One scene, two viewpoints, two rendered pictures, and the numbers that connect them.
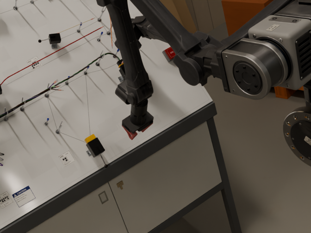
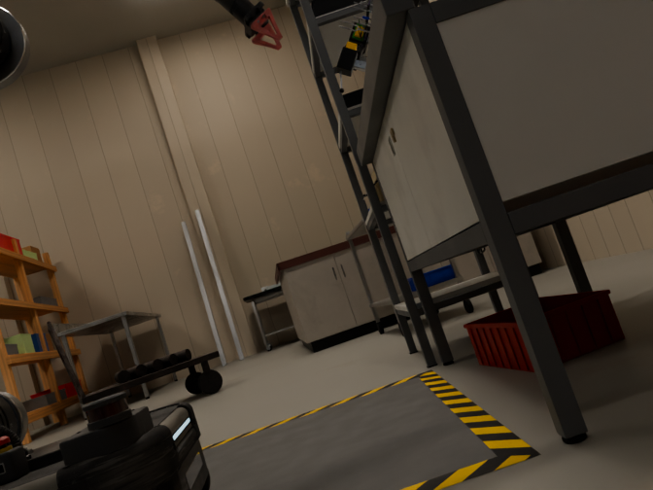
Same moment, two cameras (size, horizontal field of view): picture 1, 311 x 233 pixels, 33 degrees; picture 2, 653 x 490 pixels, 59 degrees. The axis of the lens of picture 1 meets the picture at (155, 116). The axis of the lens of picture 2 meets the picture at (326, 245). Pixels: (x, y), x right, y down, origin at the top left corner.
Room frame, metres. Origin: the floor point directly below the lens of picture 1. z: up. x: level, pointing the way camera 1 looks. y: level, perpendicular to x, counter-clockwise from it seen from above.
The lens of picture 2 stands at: (2.24, -1.28, 0.35)
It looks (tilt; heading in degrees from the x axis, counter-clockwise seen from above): 5 degrees up; 115
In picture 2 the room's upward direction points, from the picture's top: 19 degrees counter-clockwise
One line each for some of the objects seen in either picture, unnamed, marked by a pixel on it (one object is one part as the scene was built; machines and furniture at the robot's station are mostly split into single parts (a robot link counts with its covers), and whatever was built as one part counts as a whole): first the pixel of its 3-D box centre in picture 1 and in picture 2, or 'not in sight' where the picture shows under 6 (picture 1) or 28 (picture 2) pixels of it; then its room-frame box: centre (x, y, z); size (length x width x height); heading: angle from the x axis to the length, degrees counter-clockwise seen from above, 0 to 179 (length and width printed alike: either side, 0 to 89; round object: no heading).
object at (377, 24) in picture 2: (105, 171); (374, 104); (1.81, 0.27, 0.83); 1.18 x 0.05 x 0.06; 115
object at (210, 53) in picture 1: (224, 63); not in sight; (1.20, -0.21, 1.45); 0.09 x 0.08 x 0.12; 122
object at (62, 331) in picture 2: not in sight; (125, 355); (-3.29, 4.06, 0.54); 1.99 x 0.75 x 1.08; 122
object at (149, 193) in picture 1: (168, 179); (423, 156); (1.94, 0.03, 0.60); 0.55 x 0.03 x 0.39; 115
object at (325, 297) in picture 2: not in sight; (394, 275); (0.33, 4.14, 0.39); 2.19 x 1.70 x 0.79; 32
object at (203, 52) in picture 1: (203, 66); not in sight; (1.26, -0.16, 1.43); 0.10 x 0.05 x 0.09; 32
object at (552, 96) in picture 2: not in sight; (512, 145); (2.10, 0.41, 0.60); 1.17 x 0.58 x 0.40; 115
